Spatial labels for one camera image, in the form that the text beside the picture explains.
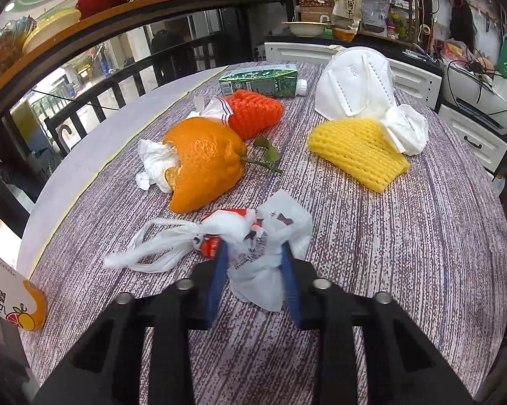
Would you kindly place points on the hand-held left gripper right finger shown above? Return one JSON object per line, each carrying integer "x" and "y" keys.
{"x": 289, "y": 289}

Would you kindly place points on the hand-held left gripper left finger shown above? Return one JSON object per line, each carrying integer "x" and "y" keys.
{"x": 217, "y": 280}

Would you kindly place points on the white plastic bag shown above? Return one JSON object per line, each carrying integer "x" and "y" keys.
{"x": 278, "y": 228}

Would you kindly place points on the yellow foam fruit net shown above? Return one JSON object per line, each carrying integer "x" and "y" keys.
{"x": 354, "y": 152}

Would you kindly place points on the orange foam fruit net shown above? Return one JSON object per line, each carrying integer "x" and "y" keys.
{"x": 253, "y": 112}

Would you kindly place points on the orange peel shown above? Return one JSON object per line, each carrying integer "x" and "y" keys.
{"x": 202, "y": 156}

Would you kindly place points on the purple grey woven tablecloth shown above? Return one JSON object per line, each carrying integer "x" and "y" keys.
{"x": 405, "y": 240}

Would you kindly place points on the green leaf stem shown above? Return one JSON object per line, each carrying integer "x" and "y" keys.
{"x": 268, "y": 152}

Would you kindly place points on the white tissue in peel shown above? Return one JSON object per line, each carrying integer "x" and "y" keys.
{"x": 152, "y": 156}

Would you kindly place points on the white striped wrapper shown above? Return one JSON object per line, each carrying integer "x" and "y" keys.
{"x": 215, "y": 109}

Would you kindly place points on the white crumpled tissue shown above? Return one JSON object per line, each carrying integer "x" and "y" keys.
{"x": 405, "y": 130}

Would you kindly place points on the green drink carton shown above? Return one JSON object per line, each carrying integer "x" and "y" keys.
{"x": 261, "y": 80}

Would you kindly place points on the white box with orange print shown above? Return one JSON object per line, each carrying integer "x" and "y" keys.
{"x": 8, "y": 291}

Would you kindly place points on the white face mask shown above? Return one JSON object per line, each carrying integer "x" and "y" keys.
{"x": 354, "y": 84}

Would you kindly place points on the dark wooden railing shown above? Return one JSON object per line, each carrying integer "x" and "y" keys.
{"x": 109, "y": 88}

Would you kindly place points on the long curved white drawer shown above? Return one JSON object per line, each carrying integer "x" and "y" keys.
{"x": 418, "y": 82}

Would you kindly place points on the white bowl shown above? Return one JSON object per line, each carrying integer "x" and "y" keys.
{"x": 304, "y": 28}

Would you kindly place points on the white printer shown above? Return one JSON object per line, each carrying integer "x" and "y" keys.
{"x": 489, "y": 105}

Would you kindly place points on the dark wooden shelf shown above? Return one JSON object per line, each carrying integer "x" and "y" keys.
{"x": 152, "y": 6}

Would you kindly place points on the beige snack packet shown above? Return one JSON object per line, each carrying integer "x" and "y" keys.
{"x": 347, "y": 8}

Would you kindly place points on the yellow plate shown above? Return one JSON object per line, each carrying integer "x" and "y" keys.
{"x": 55, "y": 23}

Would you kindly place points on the colourful glass bowl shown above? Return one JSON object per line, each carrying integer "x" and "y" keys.
{"x": 4, "y": 50}

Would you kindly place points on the black hanging pouch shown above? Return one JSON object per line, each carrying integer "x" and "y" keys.
{"x": 462, "y": 21}

